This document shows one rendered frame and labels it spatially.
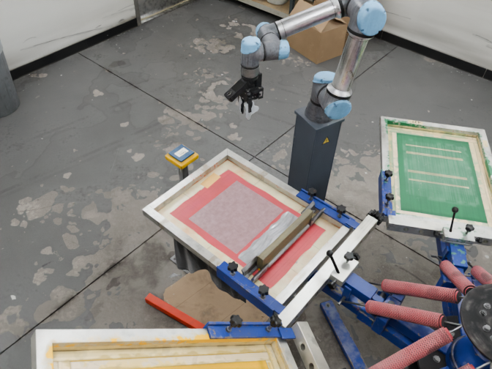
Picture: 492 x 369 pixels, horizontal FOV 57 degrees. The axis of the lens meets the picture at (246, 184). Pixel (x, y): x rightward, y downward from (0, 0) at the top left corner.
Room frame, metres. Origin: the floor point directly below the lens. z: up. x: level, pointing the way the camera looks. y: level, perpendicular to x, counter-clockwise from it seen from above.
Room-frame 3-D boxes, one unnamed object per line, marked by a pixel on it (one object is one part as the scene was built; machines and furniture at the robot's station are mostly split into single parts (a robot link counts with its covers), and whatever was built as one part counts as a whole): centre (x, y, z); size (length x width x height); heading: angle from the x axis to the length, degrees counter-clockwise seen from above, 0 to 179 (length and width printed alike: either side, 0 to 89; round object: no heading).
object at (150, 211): (1.35, -0.01, 0.97); 0.79 x 0.58 x 0.04; 51
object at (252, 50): (1.63, 0.00, 1.66); 0.09 x 0.08 x 0.11; 105
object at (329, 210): (1.41, -0.37, 0.97); 0.30 x 0.05 x 0.07; 51
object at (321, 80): (1.86, -0.36, 1.37); 0.13 x 0.12 x 0.14; 15
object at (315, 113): (1.87, -0.36, 1.25); 0.15 x 0.15 x 0.10
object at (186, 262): (1.22, 0.16, 0.74); 0.46 x 0.04 x 0.42; 51
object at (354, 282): (0.99, -0.45, 1.02); 0.17 x 0.06 x 0.05; 51
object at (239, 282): (0.98, -0.02, 0.97); 0.30 x 0.05 x 0.07; 51
